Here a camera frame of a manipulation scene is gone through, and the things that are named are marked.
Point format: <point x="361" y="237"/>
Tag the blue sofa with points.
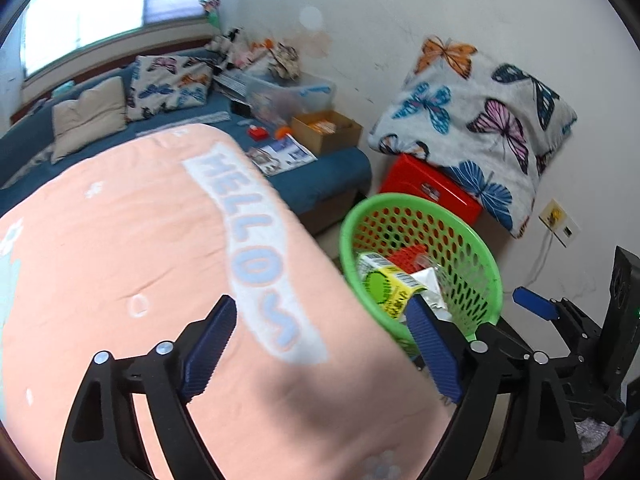
<point x="325" y="180"/>

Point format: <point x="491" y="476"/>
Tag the clear plastic storage bin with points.
<point x="305" y="95"/>

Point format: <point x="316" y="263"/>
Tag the cardboard box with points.
<point x="345" y="140"/>

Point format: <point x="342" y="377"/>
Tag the small red box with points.
<point x="257" y="132"/>

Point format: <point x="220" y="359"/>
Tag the red foam fruit net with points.
<point x="405" y="260"/>

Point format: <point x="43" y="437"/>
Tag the teal tissue box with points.
<point x="63" y="89"/>

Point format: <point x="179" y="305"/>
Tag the small butterfly print pillow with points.
<point x="165" y="85"/>

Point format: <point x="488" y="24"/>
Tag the red plastic box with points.
<point x="415" y="175"/>

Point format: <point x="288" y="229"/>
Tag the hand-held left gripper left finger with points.
<point x="210" y="345"/>

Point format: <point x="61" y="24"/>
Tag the black white plush toy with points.
<point x="227" y="42"/>

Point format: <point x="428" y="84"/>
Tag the small orange toy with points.
<point x="282" y="131"/>

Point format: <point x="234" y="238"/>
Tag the green juice carton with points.
<point x="385" y="280"/>

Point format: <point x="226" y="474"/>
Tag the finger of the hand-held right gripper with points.
<point x="535" y="302"/>
<point x="510" y="335"/>

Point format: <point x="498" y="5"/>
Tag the printed leaflet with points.
<point x="282" y="156"/>

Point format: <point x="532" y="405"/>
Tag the white wall socket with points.
<point x="560" y="220"/>

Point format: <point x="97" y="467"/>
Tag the green plastic basket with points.
<point x="494" y="285"/>

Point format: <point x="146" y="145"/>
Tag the pile of toys and cloths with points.
<point x="275" y="57"/>

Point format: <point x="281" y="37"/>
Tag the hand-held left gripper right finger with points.
<point x="435" y="345"/>

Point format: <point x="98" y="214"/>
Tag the window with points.
<point x="90" y="10"/>

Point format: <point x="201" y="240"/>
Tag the green toy pinwheel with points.
<point x="211" y="5"/>

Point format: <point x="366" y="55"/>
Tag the large butterfly print pillow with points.
<point x="475" y="125"/>

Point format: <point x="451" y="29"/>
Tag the beige pillow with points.
<point x="85" y="115"/>

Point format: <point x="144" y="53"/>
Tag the clear plastic bag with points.
<point x="431" y="285"/>

